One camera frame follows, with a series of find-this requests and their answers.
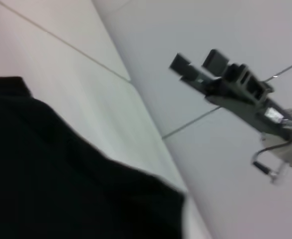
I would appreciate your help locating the black shirt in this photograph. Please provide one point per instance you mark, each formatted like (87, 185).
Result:
(61, 174)

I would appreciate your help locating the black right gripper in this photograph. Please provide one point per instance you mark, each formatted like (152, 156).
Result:
(245, 99)

